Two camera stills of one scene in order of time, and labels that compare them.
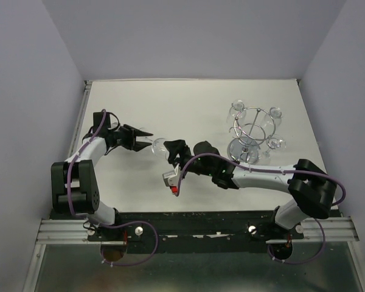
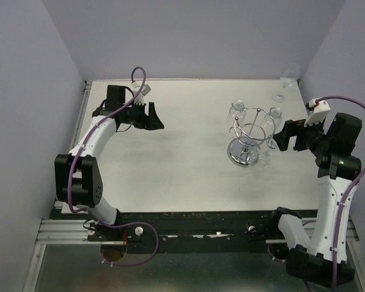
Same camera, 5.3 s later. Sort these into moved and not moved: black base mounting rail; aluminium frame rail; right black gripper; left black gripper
Moved: left black gripper; right black gripper
Not moved: aluminium frame rail; black base mounting rail
